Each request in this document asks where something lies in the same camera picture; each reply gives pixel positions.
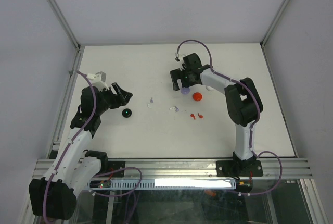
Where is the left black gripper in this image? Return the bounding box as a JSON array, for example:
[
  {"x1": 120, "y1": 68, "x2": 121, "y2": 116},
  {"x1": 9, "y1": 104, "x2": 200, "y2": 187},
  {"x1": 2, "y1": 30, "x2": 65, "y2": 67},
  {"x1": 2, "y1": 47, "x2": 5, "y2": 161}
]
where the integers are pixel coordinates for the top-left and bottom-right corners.
[{"x1": 95, "y1": 82, "x2": 132, "y2": 115}]

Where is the purple earbud charging case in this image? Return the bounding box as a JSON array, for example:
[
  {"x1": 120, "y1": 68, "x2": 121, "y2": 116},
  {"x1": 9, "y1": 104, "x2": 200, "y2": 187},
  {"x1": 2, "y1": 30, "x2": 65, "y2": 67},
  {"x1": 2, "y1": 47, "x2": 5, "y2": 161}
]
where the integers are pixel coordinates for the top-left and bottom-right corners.
[{"x1": 180, "y1": 87, "x2": 190, "y2": 95}]

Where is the black earbud charging case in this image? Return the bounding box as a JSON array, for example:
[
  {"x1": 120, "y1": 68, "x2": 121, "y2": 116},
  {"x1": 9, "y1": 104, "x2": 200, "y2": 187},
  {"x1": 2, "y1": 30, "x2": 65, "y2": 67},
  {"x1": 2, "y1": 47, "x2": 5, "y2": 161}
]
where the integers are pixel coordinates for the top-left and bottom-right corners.
[{"x1": 122, "y1": 108, "x2": 132, "y2": 118}]

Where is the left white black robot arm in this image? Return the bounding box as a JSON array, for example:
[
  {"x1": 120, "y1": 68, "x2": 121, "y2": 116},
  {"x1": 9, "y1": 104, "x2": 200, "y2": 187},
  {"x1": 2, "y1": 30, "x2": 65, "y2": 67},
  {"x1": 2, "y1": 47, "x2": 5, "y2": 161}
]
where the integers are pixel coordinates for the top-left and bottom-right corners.
[{"x1": 29, "y1": 83, "x2": 133, "y2": 220}]

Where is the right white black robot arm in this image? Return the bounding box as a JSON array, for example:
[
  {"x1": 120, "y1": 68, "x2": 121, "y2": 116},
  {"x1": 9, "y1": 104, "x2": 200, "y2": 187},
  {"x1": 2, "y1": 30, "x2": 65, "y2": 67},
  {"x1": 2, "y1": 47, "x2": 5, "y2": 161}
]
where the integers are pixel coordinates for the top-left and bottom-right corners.
[{"x1": 170, "y1": 53, "x2": 263, "y2": 176}]

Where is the red earbud charging case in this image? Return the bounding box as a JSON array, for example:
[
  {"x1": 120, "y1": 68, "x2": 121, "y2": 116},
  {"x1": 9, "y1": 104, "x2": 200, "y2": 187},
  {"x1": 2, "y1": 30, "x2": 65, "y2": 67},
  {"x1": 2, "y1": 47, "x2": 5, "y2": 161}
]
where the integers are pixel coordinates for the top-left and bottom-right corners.
[{"x1": 192, "y1": 92, "x2": 203, "y2": 102}]

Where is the white earbud charging case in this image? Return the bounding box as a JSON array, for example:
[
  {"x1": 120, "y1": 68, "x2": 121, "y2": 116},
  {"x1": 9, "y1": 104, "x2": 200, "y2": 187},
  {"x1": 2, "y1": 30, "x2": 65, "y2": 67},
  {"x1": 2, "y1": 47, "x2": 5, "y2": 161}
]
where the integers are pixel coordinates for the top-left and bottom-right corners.
[{"x1": 206, "y1": 86, "x2": 214, "y2": 92}]

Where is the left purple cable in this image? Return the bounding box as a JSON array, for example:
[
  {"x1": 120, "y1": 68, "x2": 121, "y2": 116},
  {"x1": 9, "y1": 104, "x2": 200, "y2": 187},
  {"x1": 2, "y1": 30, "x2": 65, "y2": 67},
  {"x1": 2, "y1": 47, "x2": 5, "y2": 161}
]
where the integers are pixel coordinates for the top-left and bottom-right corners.
[{"x1": 41, "y1": 70, "x2": 97, "y2": 223}]

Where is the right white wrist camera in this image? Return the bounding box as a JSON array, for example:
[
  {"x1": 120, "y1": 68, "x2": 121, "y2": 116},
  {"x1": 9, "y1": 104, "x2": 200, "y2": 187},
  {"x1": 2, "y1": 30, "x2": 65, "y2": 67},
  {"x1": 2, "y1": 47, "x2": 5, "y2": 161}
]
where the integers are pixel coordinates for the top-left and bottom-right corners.
[{"x1": 175, "y1": 53, "x2": 186, "y2": 63}]

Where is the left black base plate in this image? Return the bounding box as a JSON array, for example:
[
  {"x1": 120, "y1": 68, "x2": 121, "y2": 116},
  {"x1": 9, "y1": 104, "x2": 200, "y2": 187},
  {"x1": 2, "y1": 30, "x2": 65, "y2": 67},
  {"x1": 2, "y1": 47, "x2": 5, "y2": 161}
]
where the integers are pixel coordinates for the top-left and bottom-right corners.
[{"x1": 106, "y1": 160, "x2": 125, "y2": 178}]

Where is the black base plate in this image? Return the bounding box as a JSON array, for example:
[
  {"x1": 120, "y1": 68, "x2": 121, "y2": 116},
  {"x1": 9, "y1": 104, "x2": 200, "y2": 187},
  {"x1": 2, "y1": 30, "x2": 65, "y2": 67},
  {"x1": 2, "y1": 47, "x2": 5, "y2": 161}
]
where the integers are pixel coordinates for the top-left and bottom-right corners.
[
  {"x1": 216, "y1": 160, "x2": 263, "y2": 178},
  {"x1": 106, "y1": 160, "x2": 125, "y2": 178}
]

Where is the grey slotted cable duct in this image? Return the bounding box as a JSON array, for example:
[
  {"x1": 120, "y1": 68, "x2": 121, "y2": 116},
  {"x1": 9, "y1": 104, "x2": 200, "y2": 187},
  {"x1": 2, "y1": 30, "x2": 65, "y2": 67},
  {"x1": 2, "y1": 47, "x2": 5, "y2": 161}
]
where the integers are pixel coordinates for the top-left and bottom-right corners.
[{"x1": 90, "y1": 179, "x2": 236, "y2": 190}]

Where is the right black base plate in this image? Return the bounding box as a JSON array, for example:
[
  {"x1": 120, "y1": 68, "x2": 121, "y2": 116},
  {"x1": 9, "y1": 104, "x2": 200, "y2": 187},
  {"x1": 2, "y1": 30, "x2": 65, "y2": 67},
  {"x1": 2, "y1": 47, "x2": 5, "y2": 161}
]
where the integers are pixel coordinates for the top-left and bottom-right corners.
[{"x1": 216, "y1": 160, "x2": 263, "y2": 178}]

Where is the left aluminium frame post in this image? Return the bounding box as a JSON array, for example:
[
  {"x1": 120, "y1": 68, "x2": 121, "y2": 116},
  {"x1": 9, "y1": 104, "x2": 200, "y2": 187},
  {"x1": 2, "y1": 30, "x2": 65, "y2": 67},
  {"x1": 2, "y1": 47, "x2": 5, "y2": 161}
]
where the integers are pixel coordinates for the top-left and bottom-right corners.
[{"x1": 47, "y1": 0, "x2": 81, "y2": 51}]

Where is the aluminium frame post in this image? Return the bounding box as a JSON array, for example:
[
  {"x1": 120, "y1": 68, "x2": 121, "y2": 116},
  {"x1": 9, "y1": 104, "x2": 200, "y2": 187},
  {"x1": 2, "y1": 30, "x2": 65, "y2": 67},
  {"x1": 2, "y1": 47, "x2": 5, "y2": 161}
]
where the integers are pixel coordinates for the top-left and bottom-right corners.
[
  {"x1": 47, "y1": 0, "x2": 81, "y2": 51},
  {"x1": 260, "y1": 0, "x2": 291, "y2": 49}
]

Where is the aluminium mounting rail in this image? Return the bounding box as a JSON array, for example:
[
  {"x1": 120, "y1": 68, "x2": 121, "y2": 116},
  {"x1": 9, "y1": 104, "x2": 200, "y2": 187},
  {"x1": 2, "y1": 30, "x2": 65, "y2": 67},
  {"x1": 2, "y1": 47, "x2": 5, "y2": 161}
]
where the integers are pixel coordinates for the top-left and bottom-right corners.
[{"x1": 32, "y1": 157, "x2": 313, "y2": 180}]

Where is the right aluminium frame post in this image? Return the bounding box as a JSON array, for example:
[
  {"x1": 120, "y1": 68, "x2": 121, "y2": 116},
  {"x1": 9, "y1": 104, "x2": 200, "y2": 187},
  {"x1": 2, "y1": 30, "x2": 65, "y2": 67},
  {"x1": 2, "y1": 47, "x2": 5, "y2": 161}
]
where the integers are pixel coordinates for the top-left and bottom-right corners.
[{"x1": 260, "y1": 0, "x2": 291, "y2": 49}]

